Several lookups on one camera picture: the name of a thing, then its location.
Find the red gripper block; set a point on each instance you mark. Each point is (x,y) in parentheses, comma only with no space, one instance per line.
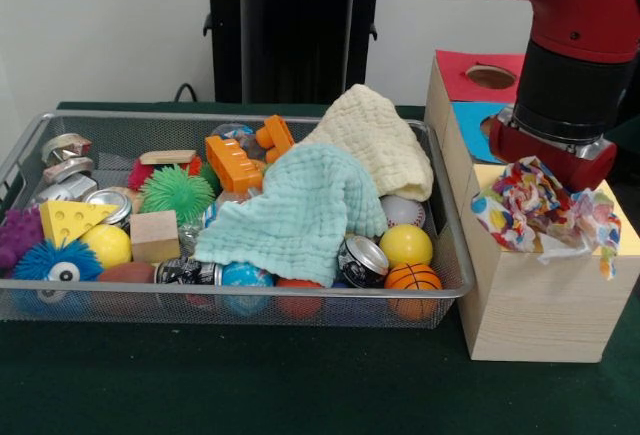
(590,167)

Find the cream white waffle cloth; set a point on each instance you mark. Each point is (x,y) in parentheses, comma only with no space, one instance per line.
(370,135)

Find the yellow ball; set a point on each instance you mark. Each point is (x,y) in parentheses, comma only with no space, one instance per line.
(406,245)

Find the yellow cheese wedge toy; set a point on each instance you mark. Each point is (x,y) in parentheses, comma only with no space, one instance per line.
(70,217)

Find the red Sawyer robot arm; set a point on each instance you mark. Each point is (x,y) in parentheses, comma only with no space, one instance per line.
(575,30)

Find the green spiky ball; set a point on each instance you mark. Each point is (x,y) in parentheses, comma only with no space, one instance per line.
(175,195)

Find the wooden box with three holes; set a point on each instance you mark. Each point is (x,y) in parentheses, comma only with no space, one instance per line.
(540,315)

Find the white baseball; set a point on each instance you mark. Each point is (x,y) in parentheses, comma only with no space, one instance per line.
(405,212)

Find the shallow clear mesh bin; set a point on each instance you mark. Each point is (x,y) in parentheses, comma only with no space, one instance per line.
(150,305)

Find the plain wooden block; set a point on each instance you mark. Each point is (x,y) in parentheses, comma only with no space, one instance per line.
(155,237)

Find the dark green table cloth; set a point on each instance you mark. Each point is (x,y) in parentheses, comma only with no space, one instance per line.
(250,385)

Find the mint green waffle cloth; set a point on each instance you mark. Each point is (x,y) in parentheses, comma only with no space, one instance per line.
(290,215)

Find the purple spiky toy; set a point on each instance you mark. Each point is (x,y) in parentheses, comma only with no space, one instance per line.
(17,232)

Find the small orange basketball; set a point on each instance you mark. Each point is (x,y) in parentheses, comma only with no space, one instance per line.
(414,277)

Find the blue globe ball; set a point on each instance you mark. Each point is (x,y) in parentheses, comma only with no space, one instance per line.
(245,275)

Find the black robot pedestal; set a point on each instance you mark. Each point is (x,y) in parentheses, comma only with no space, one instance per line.
(280,30)

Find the blue spiky ball with eye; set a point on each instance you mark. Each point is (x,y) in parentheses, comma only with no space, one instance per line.
(37,262)

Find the colourful patterned cloth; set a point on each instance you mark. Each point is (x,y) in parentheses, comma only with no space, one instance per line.
(535,205)

